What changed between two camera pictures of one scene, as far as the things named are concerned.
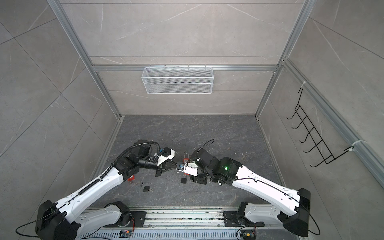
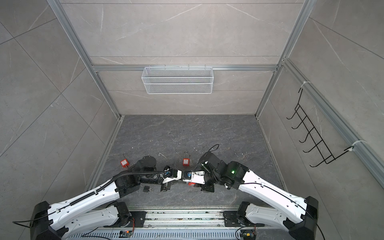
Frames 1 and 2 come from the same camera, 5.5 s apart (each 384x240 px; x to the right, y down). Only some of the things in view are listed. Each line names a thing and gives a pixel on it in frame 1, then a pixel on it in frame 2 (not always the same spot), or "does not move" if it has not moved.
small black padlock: [146, 188] does not move
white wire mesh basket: [177, 80] does not move
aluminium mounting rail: [190, 218] does not move
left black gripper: [169, 166] → [166, 187]
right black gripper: [198, 180] → [209, 188]
